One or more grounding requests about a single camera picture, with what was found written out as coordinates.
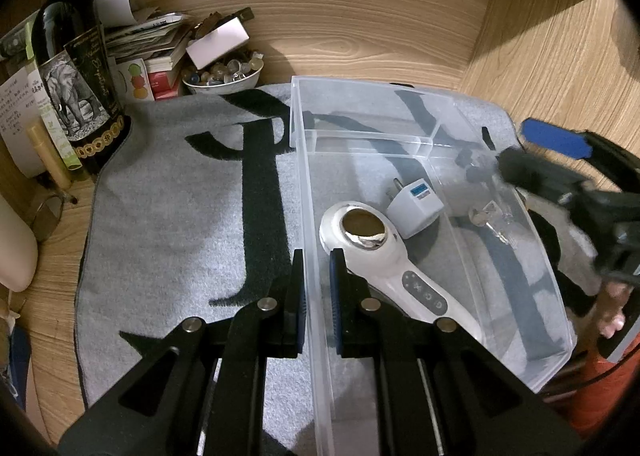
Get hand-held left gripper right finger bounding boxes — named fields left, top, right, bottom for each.
left=329, top=249, right=582, bottom=456

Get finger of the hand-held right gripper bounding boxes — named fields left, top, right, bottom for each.
left=519, top=117, right=640, bottom=197
left=499, top=145, right=626, bottom=257

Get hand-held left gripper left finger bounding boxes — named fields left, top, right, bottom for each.
left=59, top=249, right=307, bottom=456

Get silver keys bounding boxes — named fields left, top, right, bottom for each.
left=467, top=201, right=516, bottom=249

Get clear plastic storage box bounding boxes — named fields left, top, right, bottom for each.
left=289, top=76, right=577, bottom=456

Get person's right forearm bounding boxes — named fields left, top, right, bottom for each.
left=570, top=331, right=640, bottom=443

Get person's right hand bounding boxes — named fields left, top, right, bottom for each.
left=595, top=281, right=631, bottom=341

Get black and white cloth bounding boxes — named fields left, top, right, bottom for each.
left=525, top=196, right=601, bottom=317

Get white handheld facial massager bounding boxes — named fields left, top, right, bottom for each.
left=319, top=201, right=483, bottom=344

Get white plug adapter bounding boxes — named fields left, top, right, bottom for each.
left=385, top=177, right=445, bottom=239

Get grey towel with black letters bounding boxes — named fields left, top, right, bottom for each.
left=74, top=81, right=518, bottom=456

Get white bowl of beads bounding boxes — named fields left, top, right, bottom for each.
left=182, top=52, right=263, bottom=96

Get eyeglasses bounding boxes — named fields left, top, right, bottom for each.
left=30, top=189, right=80, bottom=242

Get small red box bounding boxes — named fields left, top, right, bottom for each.
left=147, top=69, right=183, bottom=100

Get small white cardboard box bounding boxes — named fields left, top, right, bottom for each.
left=186, top=15, right=251, bottom=71

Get macaron printed box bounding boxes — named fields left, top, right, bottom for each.
left=116, top=59, right=151, bottom=102

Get beige rounded cylinder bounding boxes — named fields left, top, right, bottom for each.
left=0, top=193, right=40, bottom=293

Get beige lip balm tube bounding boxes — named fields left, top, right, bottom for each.
left=26, top=116, right=73, bottom=189

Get stack of books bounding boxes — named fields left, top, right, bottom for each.
left=105, top=11, right=193, bottom=74

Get dark wine bottle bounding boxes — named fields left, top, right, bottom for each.
left=31, top=0, right=132, bottom=176

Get handwritten white note paper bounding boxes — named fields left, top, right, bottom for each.
left=0, top=71, right=51, bottom=177

